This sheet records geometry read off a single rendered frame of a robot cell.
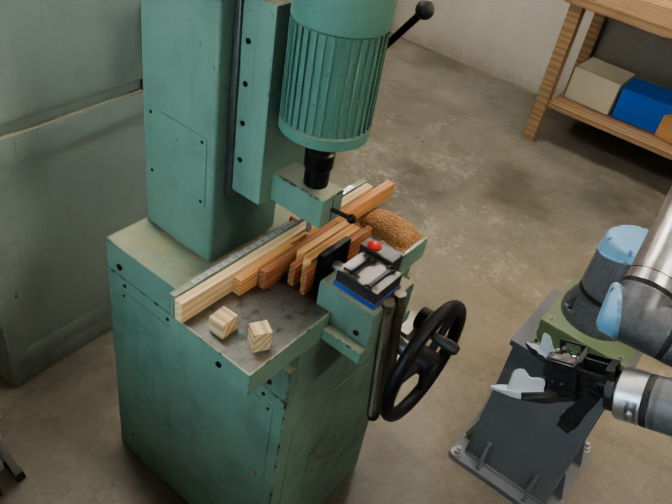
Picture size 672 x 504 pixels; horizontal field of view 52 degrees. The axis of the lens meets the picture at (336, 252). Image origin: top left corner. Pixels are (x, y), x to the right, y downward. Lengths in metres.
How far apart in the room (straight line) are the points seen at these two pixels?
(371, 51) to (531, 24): 3.60
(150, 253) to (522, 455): 1.27
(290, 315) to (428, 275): 1.66
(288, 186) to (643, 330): 0.71
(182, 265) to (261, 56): 0.54
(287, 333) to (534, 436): 1.05
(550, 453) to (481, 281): 1.05
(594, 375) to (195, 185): 0.87
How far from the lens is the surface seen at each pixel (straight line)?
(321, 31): 1.16
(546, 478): 2.25
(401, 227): 1.56
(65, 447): 2.27
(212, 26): 1.30
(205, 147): 1.42
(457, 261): 3.07
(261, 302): 1.35
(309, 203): 1.37
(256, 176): 1.40
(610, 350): 1.92
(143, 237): 1.66
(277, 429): 1.52
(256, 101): 1.33
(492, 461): 2.31
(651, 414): 1.22
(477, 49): 4.95
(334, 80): 1.19
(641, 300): 1.27
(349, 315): 1.32
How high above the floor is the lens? 1.84
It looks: 39 degrees down
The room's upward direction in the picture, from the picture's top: 11 degrees clockwise
